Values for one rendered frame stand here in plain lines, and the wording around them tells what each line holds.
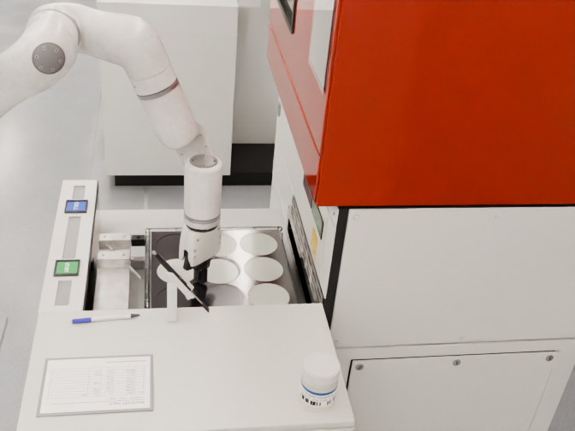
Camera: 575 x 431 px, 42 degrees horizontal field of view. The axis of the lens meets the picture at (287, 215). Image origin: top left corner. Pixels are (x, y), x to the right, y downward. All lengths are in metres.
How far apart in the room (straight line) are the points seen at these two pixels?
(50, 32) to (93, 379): 0.66
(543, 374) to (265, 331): 0.81
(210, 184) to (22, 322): 1.65
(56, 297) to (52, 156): 2.55
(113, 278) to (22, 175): 2.23
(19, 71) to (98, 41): 0.17
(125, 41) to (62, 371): 0.65
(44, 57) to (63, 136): 3.00
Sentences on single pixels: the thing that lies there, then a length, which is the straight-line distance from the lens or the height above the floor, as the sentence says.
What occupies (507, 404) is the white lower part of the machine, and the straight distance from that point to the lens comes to 2.15.
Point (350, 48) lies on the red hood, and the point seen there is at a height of 1.57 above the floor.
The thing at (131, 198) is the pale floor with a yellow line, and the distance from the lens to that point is 3.83.
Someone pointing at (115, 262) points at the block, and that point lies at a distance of 1.92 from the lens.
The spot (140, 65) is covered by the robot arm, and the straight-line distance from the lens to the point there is 1.52.
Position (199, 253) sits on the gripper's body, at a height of 1.01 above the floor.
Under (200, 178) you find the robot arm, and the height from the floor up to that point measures 1.22.
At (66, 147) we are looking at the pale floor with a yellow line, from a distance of 4.32.
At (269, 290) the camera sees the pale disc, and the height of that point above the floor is 0.90.
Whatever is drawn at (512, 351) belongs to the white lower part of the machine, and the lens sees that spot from 2.00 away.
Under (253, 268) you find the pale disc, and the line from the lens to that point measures 1.90.
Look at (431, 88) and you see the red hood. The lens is 1.49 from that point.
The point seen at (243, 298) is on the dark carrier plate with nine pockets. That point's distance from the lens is 1.81.
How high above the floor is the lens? 2.06
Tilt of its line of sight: 33 degrees down
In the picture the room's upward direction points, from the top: 6 degrees clockwise
